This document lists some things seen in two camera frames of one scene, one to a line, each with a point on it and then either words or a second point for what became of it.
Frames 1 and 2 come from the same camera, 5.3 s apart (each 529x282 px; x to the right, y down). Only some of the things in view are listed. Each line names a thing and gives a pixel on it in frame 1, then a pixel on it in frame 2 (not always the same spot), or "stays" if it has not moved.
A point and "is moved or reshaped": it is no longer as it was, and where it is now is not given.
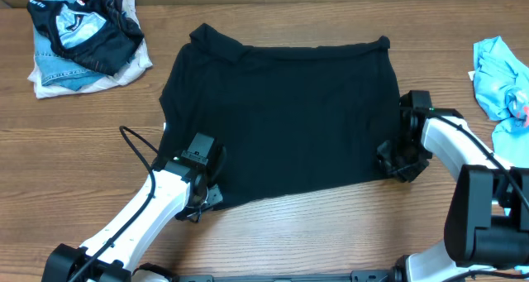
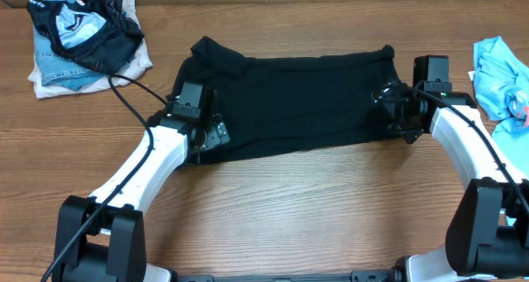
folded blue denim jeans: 57,71 stays
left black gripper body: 201,203 to 216,134
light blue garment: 501,78 stays
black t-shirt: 286,119 is moved or reshaped
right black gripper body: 404,156 to 397,107
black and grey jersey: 94,31 stays
